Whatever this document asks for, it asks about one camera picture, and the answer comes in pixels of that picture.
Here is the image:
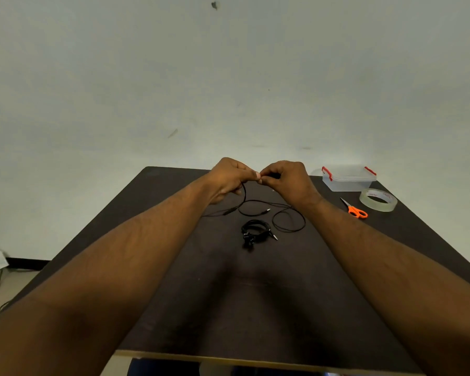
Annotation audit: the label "clear tape roll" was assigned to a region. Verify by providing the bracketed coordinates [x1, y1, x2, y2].
[358, 188, 398, 213]

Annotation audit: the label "orange handled scissors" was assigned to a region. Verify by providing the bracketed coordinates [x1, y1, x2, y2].
[339, 197, 369, 220]

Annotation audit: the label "black wired earphones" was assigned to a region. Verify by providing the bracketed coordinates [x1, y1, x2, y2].
[202, 174, 307, 234]
[240, 219, 279, 251]

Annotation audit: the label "dark blue trousers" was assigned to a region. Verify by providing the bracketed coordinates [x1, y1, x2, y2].
[126, 358, 330, 376]

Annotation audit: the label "person's left forearm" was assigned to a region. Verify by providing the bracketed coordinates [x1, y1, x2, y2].
[0, 180, 216, 376]

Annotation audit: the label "person's right forearm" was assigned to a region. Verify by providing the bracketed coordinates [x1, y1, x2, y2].
[303, 196, 470, 376]

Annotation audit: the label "person's right hand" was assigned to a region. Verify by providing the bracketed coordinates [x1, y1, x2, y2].
[257, 160, 325, 211]

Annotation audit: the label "black skirting board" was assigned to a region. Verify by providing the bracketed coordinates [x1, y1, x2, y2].
[0, 256, 51, 272]

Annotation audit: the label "person's left hand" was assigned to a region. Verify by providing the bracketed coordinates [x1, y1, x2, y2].
[203, 157, 262, 205]

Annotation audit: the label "clear plastic box red latches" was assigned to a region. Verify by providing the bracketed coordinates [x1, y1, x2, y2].
[321, 164, 378, 193]

